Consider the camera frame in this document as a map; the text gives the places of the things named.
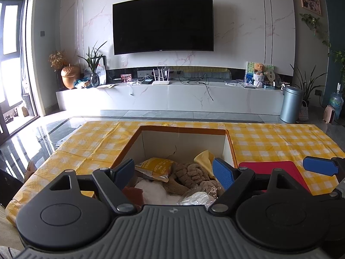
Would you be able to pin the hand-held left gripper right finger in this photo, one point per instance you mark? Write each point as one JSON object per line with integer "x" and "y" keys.
{"x": 222, "y": 172}

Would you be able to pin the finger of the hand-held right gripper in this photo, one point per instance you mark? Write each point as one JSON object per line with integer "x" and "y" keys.
{"x": 320, "y": 166}
{"x": 340, "y": 191}

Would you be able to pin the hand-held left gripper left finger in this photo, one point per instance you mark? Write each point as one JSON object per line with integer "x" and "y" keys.
{"x": 125, "y": 171}

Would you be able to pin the yellow cloth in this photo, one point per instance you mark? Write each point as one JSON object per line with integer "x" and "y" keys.
{"x": 204, "y": 162}

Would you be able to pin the yellow plastic packet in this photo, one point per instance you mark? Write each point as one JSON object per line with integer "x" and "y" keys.
{"x": 156, "y": 167}

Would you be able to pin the brown fluffy knotted plush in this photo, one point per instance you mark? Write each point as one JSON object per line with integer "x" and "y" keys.
{"x": 188, "y": 178}

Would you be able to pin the white knitted cloth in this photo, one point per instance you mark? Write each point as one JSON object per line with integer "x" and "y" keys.
{"x": 153, "y": 191}

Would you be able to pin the white plastic-wrapped bundle with ribbon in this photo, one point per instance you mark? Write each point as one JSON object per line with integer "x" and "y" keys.
{"x": 196, "y": 198}

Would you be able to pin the brown cardboard box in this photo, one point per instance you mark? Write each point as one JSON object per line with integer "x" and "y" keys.
{"x": 183, "y": 143}

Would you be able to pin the pink heater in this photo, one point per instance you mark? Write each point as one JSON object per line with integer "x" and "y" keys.
{"x": 329, "y": 114}

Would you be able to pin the woven basket bag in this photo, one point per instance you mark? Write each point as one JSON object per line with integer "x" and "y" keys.
{"x": 303, "y": 112}

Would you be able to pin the yellow checkered tablecloth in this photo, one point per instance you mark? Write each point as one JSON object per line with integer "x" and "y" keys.
{"x": 269, "y": 140}

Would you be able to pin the silver trash can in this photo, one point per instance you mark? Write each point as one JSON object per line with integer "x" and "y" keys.
{"x": 291, "y": 105}

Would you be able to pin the blue water bottle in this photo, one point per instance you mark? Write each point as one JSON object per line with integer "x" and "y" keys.
{"x": 337, "y": 99}

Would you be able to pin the long leaf potted plant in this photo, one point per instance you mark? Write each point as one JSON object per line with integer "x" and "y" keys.
{"x": 307, "y": 86}

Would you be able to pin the paper sheet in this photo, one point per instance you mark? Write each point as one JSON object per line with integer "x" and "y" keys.
{"x": 107, "y": 86}

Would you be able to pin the white marble TV cabinet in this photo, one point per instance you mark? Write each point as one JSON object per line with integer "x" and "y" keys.
{"x": 175, "y": 97}

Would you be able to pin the white router with antennas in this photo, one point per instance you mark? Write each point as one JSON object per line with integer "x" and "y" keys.
{"x": 161, "y": 82}

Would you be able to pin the green plant in glass vase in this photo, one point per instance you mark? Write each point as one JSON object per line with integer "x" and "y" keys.
{"x": 95, "y": 79}

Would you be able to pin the green picture card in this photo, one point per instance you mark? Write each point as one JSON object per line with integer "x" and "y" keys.
{"x": 249, "y": 67}

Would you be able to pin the gold acorn jar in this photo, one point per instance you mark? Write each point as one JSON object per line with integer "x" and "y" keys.
{"x": 70, "y": 77}

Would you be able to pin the teddy bear in white basket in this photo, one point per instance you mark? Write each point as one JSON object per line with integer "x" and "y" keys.
{"x": 259, "y": 68}

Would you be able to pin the dried flower bunch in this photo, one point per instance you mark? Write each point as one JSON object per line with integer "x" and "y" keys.
{"x": 57, "y": 60}

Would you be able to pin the hanging vine plant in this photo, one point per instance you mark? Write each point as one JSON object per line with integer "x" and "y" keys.
{"x": 312, "y": 21}

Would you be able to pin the black flat screen TV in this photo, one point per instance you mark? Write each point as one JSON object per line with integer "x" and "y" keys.
{"x": 161, "y": 24}

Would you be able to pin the glass balcony door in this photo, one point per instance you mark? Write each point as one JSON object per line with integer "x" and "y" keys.
{"x": 10, "y": 32}

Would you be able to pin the small photo frame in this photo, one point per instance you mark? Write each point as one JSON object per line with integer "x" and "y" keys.
{"x": 126, "y": 78}

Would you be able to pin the framed wall picture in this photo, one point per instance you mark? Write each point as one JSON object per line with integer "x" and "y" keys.
{"x": 310, "y": 2}

